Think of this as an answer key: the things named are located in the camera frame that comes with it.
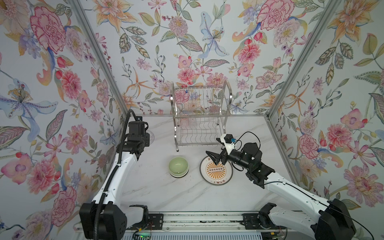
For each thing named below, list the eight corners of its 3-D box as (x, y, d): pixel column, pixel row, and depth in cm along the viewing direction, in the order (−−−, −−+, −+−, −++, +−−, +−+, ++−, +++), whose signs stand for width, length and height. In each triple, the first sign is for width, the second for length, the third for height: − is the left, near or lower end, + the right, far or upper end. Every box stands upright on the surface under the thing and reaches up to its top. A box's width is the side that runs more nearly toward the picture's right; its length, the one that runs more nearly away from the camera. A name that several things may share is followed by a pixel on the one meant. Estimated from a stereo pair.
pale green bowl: (169, 180, 89) (167, 174, 82) (171, 163, 96) (169, 156, 89) (189, 180, 89) (188, 174, 82) (189, 164, 96) (189, 156, 89)
